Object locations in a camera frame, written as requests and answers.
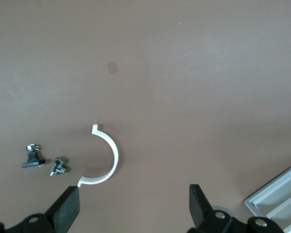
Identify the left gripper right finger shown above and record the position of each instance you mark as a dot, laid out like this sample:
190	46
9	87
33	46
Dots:
200	206

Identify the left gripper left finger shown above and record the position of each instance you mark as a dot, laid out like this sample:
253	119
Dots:
65	208

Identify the white drawer cabinet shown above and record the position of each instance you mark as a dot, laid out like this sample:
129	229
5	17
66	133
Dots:
251	202

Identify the white drawer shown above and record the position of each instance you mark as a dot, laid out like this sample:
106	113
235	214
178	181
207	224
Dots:
281	191
289	211

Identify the small metal switch part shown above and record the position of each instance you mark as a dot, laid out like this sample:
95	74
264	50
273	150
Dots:
58	167

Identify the black flat-head switch part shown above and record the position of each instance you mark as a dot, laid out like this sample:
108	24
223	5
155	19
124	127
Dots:
31	164

